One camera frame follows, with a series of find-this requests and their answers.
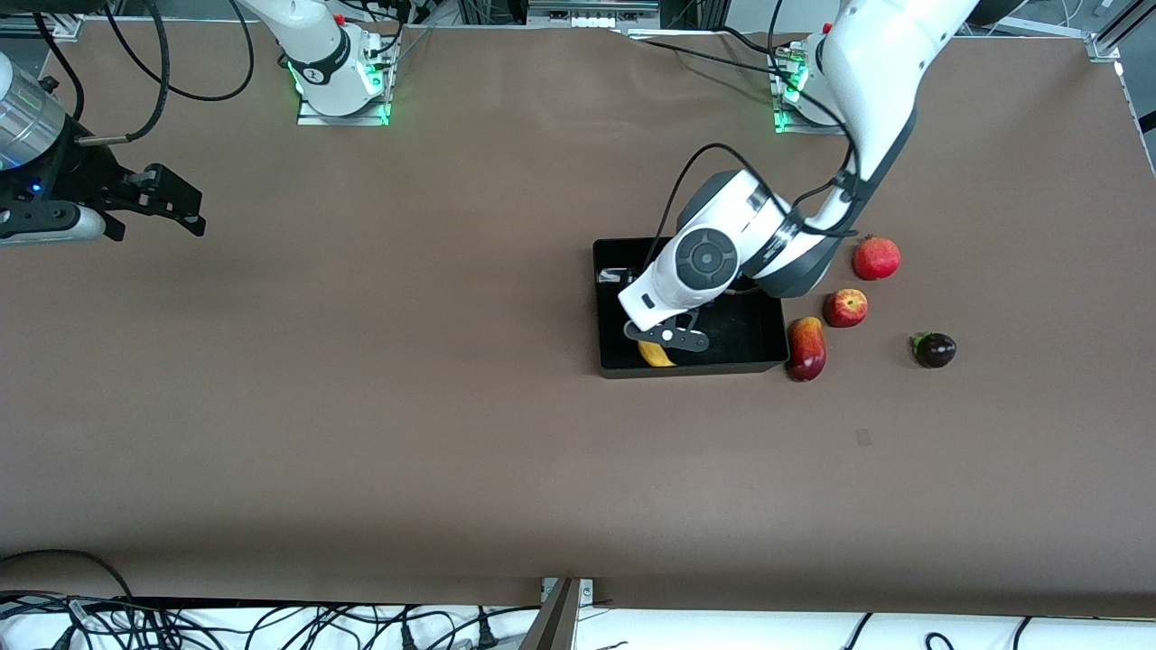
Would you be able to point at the red yellow apple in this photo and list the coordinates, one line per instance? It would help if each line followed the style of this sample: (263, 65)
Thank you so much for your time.
(845, 308)

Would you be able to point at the black rectangular plastic box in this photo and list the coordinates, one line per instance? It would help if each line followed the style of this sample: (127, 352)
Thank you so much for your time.
(750, 343)

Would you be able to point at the dark slanted metal beam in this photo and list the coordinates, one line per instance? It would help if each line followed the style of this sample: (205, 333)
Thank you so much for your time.
(555, 623)

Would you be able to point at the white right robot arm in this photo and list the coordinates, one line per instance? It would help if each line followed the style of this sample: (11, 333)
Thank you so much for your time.
(316, 54)

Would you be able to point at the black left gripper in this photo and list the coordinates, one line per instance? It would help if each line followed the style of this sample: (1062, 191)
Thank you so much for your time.
(624, 276)

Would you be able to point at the red yellow mango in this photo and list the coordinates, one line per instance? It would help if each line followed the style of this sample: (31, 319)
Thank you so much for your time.
(806, 350)

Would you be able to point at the red pomegranate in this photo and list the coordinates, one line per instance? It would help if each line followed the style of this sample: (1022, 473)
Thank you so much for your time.
(877, 258)

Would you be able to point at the silver table edge bracket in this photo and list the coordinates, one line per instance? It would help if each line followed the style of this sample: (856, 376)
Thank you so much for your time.
(587, 589)

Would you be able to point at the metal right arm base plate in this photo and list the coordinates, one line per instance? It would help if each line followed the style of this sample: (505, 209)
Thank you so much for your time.
(312, 119)

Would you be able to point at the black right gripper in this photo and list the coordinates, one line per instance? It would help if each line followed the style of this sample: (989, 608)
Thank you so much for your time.
(83, 179)

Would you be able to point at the silver table corner bracket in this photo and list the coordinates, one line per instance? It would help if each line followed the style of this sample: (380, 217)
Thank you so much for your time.
(41, 27)

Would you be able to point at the yellow banana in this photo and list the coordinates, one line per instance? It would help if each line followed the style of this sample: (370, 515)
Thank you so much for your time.
(655, 355)

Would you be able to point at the white power strip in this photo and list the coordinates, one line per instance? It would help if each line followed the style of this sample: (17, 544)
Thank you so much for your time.
(587, 16)

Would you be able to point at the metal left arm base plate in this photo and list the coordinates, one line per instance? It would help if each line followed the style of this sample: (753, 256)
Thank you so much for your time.
(786, 122)

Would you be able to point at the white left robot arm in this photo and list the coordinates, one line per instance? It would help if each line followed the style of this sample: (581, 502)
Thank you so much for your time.
(704, 257)

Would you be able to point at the dark purple eggplant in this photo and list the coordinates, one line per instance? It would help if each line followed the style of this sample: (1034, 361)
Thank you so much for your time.
(936, 350)

